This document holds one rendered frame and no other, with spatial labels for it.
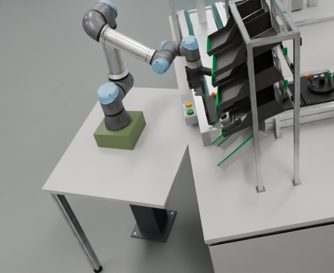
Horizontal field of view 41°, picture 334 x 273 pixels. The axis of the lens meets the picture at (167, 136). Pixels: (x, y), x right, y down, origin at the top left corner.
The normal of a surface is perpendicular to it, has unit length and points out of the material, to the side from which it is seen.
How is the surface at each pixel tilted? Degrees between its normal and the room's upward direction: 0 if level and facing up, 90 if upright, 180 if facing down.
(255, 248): 90
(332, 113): 90
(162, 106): 0
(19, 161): 0
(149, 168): 0
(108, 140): 90
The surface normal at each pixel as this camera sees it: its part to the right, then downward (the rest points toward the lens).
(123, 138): -0.30, 0.69
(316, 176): -0.19, -0.72
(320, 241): 0.08, 0.66
